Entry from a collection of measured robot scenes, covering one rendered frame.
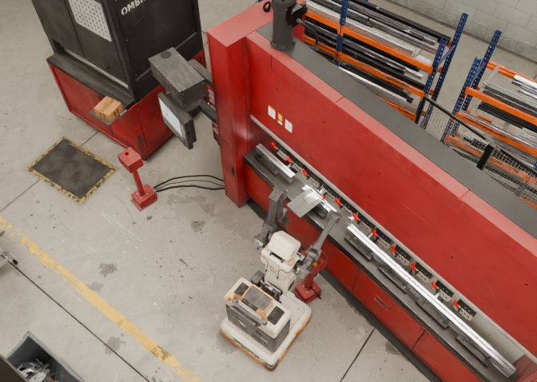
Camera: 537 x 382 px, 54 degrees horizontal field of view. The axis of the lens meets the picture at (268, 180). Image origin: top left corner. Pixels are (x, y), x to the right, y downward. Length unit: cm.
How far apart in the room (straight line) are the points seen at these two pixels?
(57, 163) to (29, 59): 199
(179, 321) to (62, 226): 174
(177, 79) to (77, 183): 243
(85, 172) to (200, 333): 242
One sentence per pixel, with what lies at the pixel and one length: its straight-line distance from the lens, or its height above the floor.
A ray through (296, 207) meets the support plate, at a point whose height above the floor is 100.
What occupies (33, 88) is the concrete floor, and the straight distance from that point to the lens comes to 768.
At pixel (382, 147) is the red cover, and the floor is 223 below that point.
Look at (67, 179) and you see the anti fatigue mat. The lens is 649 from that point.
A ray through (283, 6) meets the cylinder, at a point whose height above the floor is 269.
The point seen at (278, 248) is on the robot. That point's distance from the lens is 410.
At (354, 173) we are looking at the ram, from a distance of 404.
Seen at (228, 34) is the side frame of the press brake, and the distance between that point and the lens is 422.
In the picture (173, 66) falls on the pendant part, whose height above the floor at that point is 195.
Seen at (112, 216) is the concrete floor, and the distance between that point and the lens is 605.
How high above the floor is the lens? 496
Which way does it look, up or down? 55 degrees down
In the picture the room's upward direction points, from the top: straight up
